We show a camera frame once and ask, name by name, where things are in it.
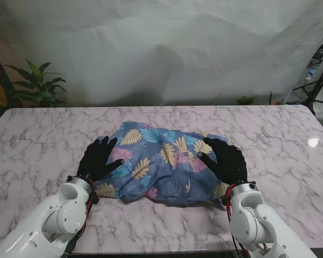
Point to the black tripod stand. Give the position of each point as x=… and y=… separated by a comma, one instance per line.
x=318, y=88

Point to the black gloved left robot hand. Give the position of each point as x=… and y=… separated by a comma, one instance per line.
x=96, y=160

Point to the small green plant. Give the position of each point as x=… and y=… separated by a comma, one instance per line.
x=245, y=100

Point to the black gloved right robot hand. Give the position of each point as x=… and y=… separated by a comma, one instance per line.
x=227, y=164

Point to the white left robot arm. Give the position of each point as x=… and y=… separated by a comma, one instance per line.
x=43, y=223

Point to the large green leafy plant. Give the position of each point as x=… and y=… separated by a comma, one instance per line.
x=40, y=86

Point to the small orange pot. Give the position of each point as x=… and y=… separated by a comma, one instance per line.
x=276, y=101

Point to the white backdrop sheet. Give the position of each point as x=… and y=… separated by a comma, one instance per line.
x=161, y=53

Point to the purple floral pillowcase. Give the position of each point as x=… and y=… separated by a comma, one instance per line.
x=161, y=166

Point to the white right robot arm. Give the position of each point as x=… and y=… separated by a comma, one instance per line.
x=260, y=223

